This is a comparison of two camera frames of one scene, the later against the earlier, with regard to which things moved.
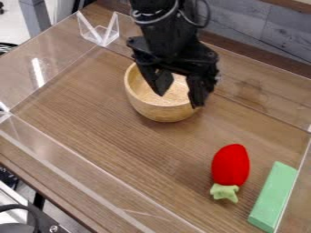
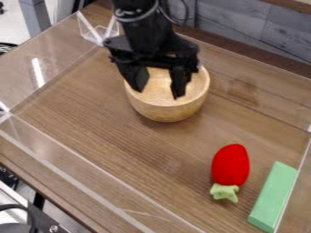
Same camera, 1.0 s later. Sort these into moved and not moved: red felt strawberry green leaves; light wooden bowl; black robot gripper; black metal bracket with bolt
Moved: black robot gripper
Not moved: red felt strawberry green leaves; light wooden bowl; black metal bracket with bolt
